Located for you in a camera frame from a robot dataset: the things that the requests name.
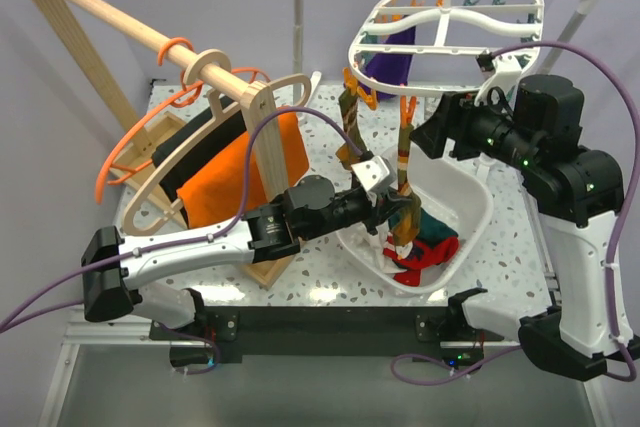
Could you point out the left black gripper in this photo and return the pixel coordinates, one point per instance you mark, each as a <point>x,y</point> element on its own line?
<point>380,207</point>

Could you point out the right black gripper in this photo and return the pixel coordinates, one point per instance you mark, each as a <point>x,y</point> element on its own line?
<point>452,119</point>

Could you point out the white sock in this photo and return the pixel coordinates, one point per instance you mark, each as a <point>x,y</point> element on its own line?
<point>374,244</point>

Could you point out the striped olive sock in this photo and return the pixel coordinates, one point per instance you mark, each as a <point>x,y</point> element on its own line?
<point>403,153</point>
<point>348,104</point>

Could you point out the red santa sock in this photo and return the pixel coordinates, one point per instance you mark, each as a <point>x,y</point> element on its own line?
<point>422,255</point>
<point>410,278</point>

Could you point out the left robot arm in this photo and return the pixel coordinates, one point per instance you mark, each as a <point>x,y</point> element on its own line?
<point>123,276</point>

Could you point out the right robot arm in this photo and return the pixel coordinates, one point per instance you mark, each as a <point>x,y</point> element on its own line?
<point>579,196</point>

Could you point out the white clip sock hanger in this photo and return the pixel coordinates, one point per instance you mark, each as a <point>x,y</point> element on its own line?
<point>433,20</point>

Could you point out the wooden hanger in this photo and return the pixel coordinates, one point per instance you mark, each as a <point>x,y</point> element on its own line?
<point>265,172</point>

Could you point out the white plastic basin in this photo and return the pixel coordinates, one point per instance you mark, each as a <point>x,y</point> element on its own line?
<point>449,193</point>

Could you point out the purple sock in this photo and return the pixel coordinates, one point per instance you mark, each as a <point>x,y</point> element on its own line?
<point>393,69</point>

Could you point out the orange cloth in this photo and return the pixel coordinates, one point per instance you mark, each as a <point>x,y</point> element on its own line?
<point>214,193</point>

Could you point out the black cloth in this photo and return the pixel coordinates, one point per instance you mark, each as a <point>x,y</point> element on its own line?
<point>197,156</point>

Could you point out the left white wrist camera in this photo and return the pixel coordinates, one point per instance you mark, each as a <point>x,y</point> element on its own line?
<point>375,175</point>

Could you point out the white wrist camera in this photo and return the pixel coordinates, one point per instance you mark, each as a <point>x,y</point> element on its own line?
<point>503,71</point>
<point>375,175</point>

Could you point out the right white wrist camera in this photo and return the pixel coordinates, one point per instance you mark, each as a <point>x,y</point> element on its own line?
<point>503,71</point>

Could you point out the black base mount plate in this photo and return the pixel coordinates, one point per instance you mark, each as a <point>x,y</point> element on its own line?
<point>324,331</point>

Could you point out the aluminium frame rail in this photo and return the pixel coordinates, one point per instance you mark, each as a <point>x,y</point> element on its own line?
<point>106,375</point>

